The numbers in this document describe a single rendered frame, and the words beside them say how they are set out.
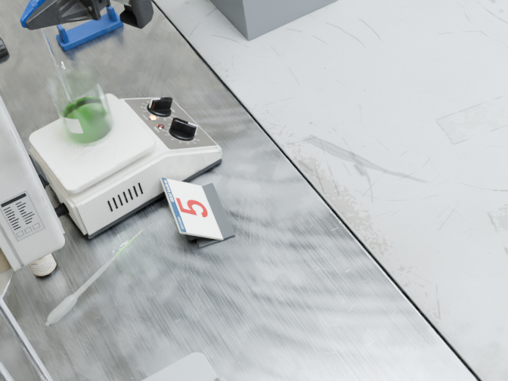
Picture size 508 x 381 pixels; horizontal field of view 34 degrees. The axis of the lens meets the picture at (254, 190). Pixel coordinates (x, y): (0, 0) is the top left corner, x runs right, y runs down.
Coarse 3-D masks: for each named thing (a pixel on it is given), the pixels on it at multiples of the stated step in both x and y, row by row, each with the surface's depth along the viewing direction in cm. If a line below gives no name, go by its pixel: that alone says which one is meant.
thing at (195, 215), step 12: (168, 180) 102; (180, 192) 101; (192, 192) 103; (180, 204) 99; (192, 204) 101; (204, 204) 102; (192, 216) 99; (204, 216) 100; (192, 228) 97; (204, 228) 98
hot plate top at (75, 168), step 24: (120, 120) 102; (48, 144) 101; (72, 144) 100; (96, 144) 100; (120, 144) 99; (144, 144) 99; (48, 168) 99; (72, 168) 98; (96, 168) 97; (120, 168) 98; (72, 192) 96
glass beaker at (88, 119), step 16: (64, 64) 98; (80, 64) 98; (48, 80) 96; (80, 80) 99; (96, 80) 98; (64, 96) 100; (80, 96) 94; (96, 96) 95; (64, 112) 96; (80, 112) 95; (96, 112) 96; (112, 112) 100; (64, 128) 99; (80, 128) 97; (96, 128) 98; (112, 128) 100; (80, 144) 99
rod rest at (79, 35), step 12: (108, 12) 128; (60, 24) 125; (84, 24) 128; (96, 24) 128; (108, 24) 128; (120, 24) 128; (60, 36) 127; (72, 36) 127; (84, 36) 126; (96, 36) 127
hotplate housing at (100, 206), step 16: (160, 144) 101; (144, 160) 100; (160, 160) 100; (176, 160) 102; (192, 160) 103; (208, 160) 105; (48, 176) 100; (112, 176) 98; (128, 176) 99; (144, 176) 100; (160, 176) 102; (176, 176) 103; (192, 176) 105; (64, 192) 98; (80, 192) 97; (96, 192) 98; (112, 192) 98; (128, 192) 100; (144, 192) 102; (160, 192) 103; (64, 208) 101; (80, 208) 97; (96, 208) 98; (112, 208) 100; (128, 208) 102; (80, 224) 99; (96, 224) 100; (112, 224) 102
